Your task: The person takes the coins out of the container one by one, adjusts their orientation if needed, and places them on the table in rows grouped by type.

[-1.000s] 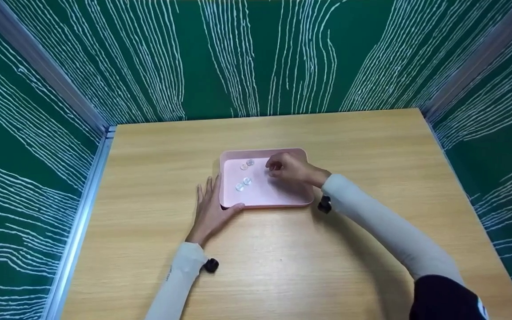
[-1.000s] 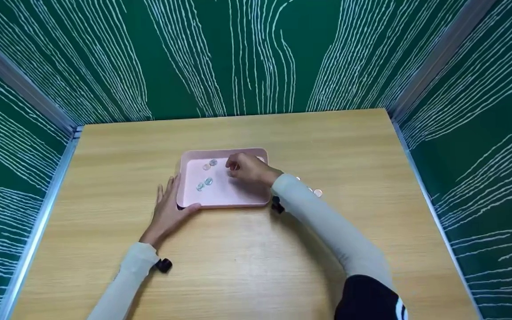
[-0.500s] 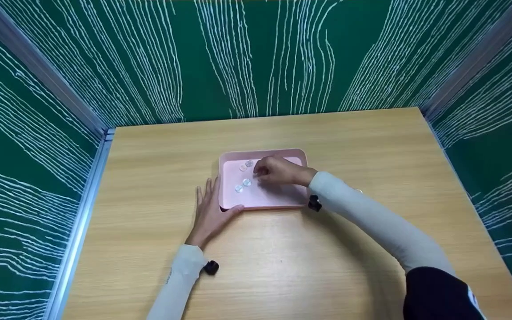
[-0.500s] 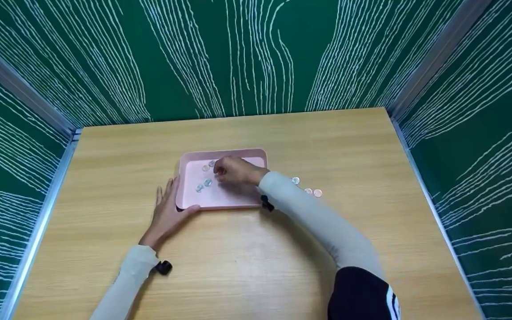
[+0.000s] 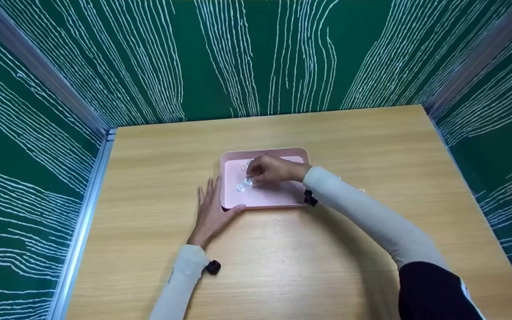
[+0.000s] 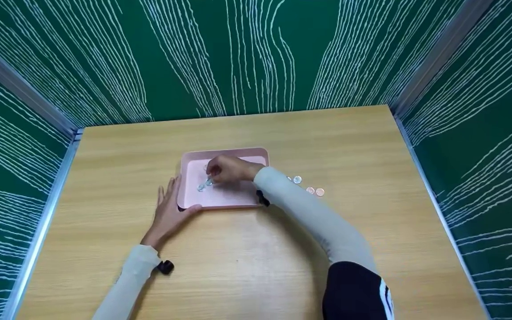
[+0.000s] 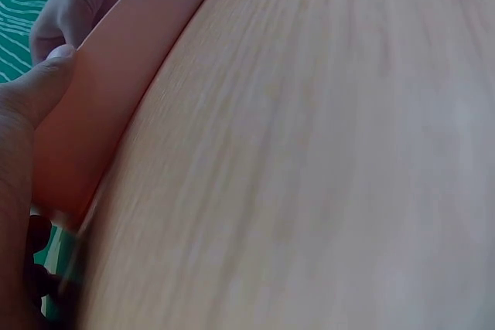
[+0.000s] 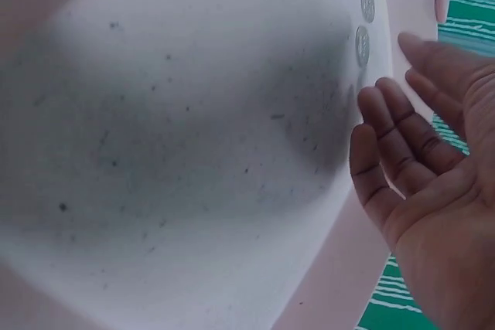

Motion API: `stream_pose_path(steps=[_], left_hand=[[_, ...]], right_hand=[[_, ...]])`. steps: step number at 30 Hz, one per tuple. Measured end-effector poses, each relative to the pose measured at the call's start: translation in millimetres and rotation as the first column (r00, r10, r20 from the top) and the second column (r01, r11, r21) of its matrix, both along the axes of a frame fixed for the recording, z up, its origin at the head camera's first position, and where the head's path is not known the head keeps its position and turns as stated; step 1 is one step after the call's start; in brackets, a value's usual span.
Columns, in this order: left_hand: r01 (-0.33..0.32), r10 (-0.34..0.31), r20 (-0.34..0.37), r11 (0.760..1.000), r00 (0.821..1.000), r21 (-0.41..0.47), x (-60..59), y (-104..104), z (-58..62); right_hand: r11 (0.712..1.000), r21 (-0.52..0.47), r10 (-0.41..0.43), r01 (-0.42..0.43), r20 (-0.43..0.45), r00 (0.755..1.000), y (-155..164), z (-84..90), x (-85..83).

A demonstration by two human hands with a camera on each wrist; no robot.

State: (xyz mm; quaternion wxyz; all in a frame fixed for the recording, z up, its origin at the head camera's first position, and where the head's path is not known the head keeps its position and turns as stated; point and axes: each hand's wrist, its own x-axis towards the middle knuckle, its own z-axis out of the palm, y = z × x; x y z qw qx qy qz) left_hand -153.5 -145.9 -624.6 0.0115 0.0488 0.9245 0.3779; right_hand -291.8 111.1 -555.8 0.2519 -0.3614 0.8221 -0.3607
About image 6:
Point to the person's right fingers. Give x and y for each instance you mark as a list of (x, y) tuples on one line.
[(215, 170)]

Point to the person's left forearm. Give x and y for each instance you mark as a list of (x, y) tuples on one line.
[(132, 280)]

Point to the person's right hand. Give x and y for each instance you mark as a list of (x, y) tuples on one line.
[(234, 170)]

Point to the person's left index finger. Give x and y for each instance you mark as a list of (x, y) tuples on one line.
[(176, 191)]

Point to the pink plastic tray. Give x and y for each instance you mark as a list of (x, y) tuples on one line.
[(234, 194)]

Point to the person's left hand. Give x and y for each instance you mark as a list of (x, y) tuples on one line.
[(166, 220)]

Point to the black wrist band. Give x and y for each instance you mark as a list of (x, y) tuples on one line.
[(262, 198), (165, 266)]

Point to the person's right forearm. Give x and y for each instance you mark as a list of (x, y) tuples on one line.
[(314, 218)]

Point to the person's left fingers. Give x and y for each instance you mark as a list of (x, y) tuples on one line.
[(162, 199)]

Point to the person's left thumb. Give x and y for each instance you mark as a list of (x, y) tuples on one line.
[(192, 209)]

